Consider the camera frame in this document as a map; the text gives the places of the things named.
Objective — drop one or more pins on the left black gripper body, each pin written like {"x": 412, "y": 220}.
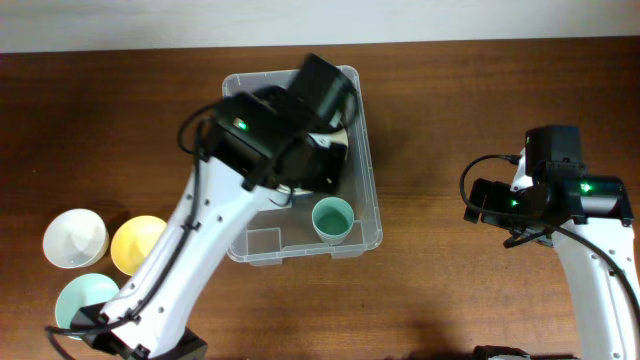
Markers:
{"x": 321, "y": 169}

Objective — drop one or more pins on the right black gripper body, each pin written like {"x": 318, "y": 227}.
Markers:
{"x": 500, "y": 199}

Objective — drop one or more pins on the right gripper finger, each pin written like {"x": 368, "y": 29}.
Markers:
{"x": 477, "y": 197}
{"x": 518, "y": 238}

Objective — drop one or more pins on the beige bowl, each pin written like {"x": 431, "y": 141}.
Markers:
{"x": 325, "y": 141}

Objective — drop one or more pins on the mint green cup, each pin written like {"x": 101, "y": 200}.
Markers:
{"x": 85, "y": 290}
{"x": 333, "y": 219}

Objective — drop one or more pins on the yellow cup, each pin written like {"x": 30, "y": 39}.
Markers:
{"x": 134, "y": 240}

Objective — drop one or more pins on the cream white cup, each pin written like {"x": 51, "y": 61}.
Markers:
{"x": 76, "y": 238}

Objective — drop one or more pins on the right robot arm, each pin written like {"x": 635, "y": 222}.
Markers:
{"x": 587, "y": 220}

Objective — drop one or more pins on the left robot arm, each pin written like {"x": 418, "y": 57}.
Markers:
{"x": 247, "y": 148}

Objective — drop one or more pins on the clear plastic storage bin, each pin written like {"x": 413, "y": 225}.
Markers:
{"x": 283, "y": 230}

